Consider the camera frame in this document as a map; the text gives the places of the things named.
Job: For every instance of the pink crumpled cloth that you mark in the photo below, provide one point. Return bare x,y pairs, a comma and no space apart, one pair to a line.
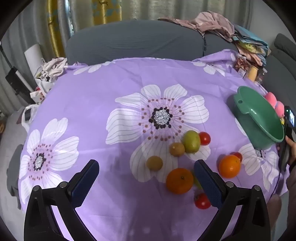
208,23

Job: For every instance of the yellow patterned curtain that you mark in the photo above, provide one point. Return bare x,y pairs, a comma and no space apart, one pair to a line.
104,11

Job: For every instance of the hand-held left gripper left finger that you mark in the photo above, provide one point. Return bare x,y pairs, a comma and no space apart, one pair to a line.
85,183

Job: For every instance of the black box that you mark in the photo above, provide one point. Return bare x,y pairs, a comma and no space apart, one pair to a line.
13,78

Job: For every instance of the grey sofa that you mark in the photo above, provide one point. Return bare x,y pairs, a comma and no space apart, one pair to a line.
138,39

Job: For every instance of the purple floral tablecloth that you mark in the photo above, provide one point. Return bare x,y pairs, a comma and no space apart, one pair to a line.
92,104

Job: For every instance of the person's right forearm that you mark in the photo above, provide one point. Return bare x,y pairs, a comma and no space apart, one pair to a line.
275,213

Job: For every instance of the yellow-green mango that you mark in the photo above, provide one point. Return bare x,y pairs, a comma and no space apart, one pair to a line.
190,141

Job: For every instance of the bright green mango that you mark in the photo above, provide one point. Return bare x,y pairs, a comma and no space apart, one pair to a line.
197,183

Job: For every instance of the silver metal pipe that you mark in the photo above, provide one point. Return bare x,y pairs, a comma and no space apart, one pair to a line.
68,18

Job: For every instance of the white paper roll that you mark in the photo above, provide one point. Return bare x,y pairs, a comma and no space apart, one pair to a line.
34,55

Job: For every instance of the person's right hand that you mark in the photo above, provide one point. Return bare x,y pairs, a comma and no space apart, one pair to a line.
291,148

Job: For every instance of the brown kiwi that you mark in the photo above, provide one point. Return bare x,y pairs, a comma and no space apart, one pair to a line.
154,163
177,149

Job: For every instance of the green plastic bowl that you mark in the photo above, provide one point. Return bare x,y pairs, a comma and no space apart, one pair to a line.
259,115

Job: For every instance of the pile of colourful clothes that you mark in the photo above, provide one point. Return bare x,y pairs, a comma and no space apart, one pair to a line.
251,44

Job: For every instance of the pink plush toy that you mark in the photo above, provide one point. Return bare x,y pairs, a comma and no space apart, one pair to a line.
270,98

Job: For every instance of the beige crumpled cloth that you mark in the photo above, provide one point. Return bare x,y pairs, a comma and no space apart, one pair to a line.
54,68

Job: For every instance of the white red-printed plastic bag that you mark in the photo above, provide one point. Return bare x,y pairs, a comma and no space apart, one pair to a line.
41,90

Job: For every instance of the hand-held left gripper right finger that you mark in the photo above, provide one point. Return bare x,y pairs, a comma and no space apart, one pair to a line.
208,185

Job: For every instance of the orange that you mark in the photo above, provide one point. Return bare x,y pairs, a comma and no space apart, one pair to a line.
229,166
179,182

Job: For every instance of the clear plastic bottle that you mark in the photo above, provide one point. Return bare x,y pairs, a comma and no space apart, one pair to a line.
261,74

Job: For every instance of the red tomato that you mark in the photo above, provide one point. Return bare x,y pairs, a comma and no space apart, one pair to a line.
205,138
238,155
201,201

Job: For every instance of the yellow bottle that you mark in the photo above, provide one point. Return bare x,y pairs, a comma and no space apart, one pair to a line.
252,74

